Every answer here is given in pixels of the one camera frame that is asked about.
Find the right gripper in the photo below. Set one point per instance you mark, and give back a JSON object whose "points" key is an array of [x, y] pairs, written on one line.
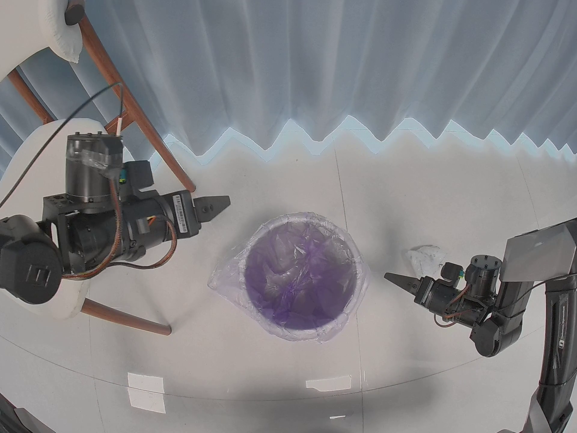
{"points": [[444, 298]]}

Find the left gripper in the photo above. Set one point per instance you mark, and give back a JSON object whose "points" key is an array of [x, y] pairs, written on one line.
{"points": [[153, 223]]}

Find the purple plastic bag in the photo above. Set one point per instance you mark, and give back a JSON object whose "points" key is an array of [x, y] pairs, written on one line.
{"points": [[302, 278]]}

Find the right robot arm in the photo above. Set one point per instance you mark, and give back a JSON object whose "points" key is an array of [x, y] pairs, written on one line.
{"points": [[536, 250]]}

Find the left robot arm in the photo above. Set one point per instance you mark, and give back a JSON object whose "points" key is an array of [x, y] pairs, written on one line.
{"points": [[94, 169]]}

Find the white trash bin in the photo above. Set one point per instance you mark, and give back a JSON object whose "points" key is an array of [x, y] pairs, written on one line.
{"points": [[247, 282]]}

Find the crumpled white paper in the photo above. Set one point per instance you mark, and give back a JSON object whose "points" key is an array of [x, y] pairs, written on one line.
{"points": [[428, 260]]}

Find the pale blue curtain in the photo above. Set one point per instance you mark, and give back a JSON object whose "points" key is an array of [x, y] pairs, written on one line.
{"points": [[315, 52]]}

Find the cream cushioned wooden chair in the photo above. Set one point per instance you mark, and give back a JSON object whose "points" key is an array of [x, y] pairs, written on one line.
{"points": [[31, 16]]}

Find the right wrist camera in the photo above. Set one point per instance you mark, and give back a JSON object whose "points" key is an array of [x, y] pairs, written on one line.
{"points": [[452, 272]]}

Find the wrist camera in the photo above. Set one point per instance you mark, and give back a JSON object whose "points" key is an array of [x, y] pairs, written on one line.
{"points": [[137, 176], [452, 272]]}

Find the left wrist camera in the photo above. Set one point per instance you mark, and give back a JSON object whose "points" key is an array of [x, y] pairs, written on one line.
{"points": [[137, 176]]}

